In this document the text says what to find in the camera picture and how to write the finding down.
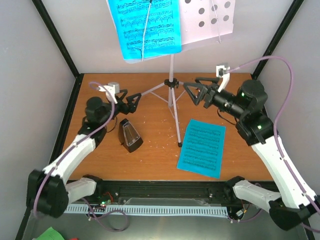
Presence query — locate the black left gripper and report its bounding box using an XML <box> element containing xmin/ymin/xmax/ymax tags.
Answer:
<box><xmin>99</xmin><ymin>88</ymin><xmax>141</xmax><ymax>126</ymax></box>

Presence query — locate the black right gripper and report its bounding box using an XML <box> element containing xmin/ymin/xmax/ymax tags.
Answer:
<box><xmin>182</xmin><ymin>77</ymin><xmax>246</xmax><ymax>120</ymax></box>

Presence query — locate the black metronome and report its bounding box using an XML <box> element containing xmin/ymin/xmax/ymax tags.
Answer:
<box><xmin>118</xmin><ymin>118</ymin><xmax>144</xmax><ymax>153</ymax></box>

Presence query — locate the silver tripod music stand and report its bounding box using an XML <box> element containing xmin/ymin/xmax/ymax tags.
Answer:
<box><xmin>126</xmin><ymin>0</ymin><xmax>236</xmax><ymax>147</ymax></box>

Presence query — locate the blue sheet music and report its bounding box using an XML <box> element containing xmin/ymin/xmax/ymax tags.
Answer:
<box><xmin>107</xmin><ymin>0</ymin><xmax>182</xmax><ymax>62</ymax></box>
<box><xmin>176</xmin><ymin>119</ymin><xmax>226</xmax><ymax>179</ymax></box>

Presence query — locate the clear plastic metronome cover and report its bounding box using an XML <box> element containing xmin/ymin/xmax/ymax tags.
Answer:
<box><xmin>122</xmin><ymin>122</ymin><xmax>140</xmax><ymax>147</ymax></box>

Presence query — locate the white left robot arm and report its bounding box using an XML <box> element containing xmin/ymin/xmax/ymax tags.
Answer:
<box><xmin>26</xmin><ymin>85</ymin><xmax>142</xmax><ymax>218</ymax></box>

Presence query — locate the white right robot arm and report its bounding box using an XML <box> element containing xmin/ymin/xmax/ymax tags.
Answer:
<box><xmin>183</xmin><ymin>77</ymin><xmax>320</xmax><ymax>231</ymax></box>

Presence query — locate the green paper piece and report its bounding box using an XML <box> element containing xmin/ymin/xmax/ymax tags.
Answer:
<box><xmin>36</xmin><ymin>227</ymin><xmax>64</xmax><ymax>240</ymax></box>

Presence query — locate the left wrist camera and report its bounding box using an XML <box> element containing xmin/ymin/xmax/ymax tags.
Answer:
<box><xmin>98</xmin><ymin>82</ymin><xmax>120</xmax><ymax>105</ymax></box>

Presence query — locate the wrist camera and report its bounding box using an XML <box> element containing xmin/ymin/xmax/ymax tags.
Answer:
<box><xmin>215</xmin><ymin>63</ymin><xmax>230</xmax><ymax>93</ymax></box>
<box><xmin>98</xmin><ymin>82</ymin><xmax>120</xmax><ymax>105</ymax></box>

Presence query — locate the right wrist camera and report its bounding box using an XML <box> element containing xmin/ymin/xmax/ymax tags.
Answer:
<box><xmin>215</xmin><ymin>63</ymin><xmax>230</xmax><ymax>93</ymax></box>

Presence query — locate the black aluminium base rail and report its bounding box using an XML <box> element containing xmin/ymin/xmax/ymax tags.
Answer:
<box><xmin>32</xmin><ymin>180</ymin><xmax>300</xmax><ymax>208</ymax></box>

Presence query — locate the left black frame post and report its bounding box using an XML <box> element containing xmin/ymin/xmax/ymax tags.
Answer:
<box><xmin>31</xmin><ymin>0</ymin><xmax>85</xmax><ymax>81</ymax></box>

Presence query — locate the black frame post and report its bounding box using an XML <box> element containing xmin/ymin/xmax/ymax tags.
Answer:
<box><xmin>31</xmin><ymin>0</ymin><xmax>85</xmax><ymax>81</ymax></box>
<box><xmin>251</xmin><ymin>0</ymin><xmax>304</xmax><ymax>80</ymax></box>

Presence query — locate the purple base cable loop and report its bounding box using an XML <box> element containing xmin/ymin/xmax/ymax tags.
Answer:
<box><xmin>82</xmin><ymin>197</ymin><xmax>130</xmax><ymax>231</ymax></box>

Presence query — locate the light blue cable duct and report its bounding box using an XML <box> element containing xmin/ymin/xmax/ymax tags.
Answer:
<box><xmin>63</xmin><ymin>204</ymin><xmax>230</xmax><ymax>219</ymax></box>

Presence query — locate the right black frame post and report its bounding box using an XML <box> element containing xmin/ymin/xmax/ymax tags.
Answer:
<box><xmin>251</xmin><ymin>0</ymin><xmax>304</xmax><ymax>80</ymax></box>

